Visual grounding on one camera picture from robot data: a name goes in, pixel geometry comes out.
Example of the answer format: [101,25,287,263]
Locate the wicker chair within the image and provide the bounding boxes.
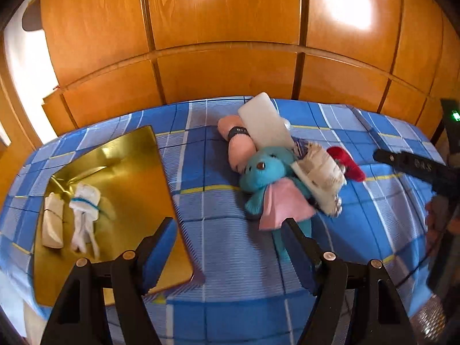
[410,293,448,345]

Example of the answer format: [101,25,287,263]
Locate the gold tray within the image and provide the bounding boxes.
[33,126,205,307]

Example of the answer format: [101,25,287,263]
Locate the pink socks black band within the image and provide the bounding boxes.
[216,114,257,173]

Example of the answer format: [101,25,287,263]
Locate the blue plush toy pink dress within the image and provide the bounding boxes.
[239,146,319,263]

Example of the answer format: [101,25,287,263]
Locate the white printed wipes packet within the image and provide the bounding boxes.
[290,142,347,213]

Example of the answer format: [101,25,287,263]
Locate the blue plaid bed sheet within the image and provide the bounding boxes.
[0,96,448,345]

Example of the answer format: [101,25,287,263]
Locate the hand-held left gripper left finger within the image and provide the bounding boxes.
[41,216,178,345]

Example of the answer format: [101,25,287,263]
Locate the red soft sock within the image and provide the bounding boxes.
[327,146,366,182]

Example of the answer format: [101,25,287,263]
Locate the person's right hand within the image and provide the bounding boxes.
[425,200,448,257]

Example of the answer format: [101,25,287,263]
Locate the plain white soft pack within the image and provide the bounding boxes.
[237,92,294,152]

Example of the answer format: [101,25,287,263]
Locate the wooden wardrobe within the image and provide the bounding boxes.
[0,0,460,152]

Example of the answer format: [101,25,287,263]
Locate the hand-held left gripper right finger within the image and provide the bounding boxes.
[281,217,412,345]

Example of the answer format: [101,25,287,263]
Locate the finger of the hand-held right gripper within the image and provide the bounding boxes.
[373,148,460,193]

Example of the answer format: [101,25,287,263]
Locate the beige rolled cloth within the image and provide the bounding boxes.
[41,192,65,248]

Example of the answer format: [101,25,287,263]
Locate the white socks with blue band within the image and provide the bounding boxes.
[68,183,103,254]

